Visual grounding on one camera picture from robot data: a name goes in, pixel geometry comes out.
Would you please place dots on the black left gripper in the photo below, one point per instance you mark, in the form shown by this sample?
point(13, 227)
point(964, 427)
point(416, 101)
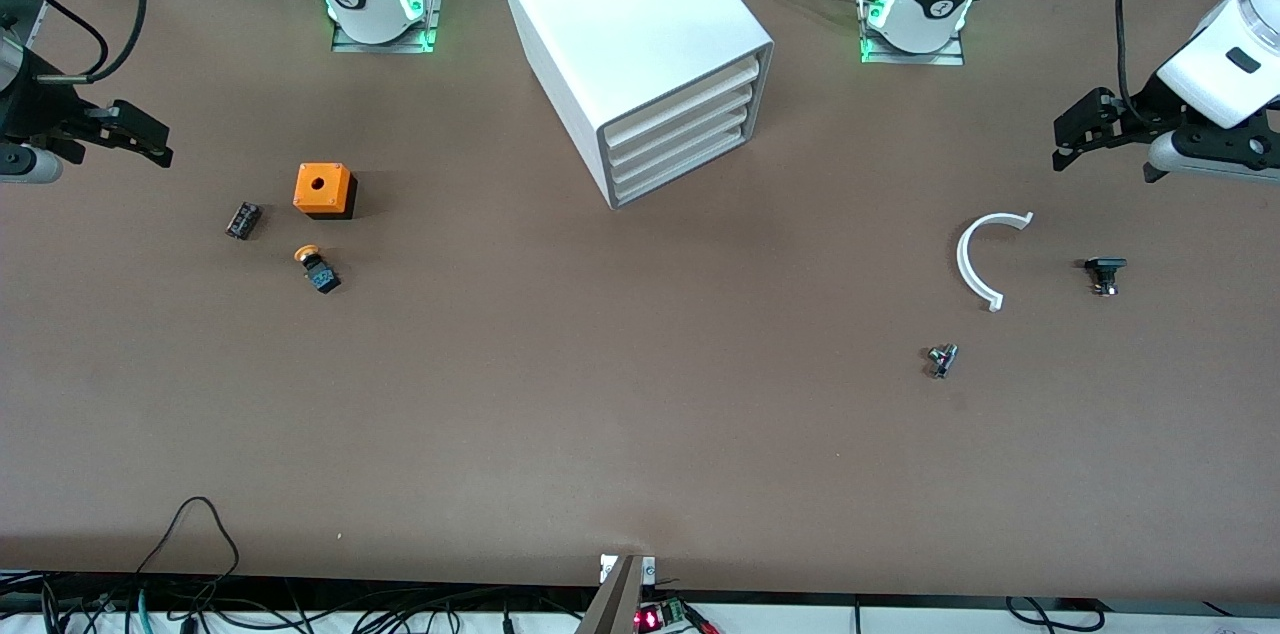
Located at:
point(1148, 107)

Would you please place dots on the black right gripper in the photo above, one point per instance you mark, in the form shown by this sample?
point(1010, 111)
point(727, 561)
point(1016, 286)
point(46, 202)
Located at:
point(40, 104)

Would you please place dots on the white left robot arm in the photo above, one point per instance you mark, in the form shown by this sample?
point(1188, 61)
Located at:
point(1215, 64)

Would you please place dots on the small black contact block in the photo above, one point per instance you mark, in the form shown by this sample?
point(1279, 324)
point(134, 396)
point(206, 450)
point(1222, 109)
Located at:
point(243, 220)

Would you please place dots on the white curved plastic arc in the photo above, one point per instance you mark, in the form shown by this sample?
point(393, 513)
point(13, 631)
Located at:
point(965, 264)

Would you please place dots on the orange box with hole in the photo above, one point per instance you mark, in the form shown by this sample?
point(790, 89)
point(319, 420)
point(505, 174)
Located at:
point(322, 186)

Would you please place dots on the small metal part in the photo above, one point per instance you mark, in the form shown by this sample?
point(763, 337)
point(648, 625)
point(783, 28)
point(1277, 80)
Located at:
point(941, 359)

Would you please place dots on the circuit board with red light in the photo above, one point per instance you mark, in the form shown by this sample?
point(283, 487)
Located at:
point(660, 617)

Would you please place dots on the orange push button switch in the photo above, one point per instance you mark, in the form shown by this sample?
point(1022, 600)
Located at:
point(320, 272)

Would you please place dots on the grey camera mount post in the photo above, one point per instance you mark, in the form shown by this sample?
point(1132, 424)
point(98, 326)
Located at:
point(615, 604)

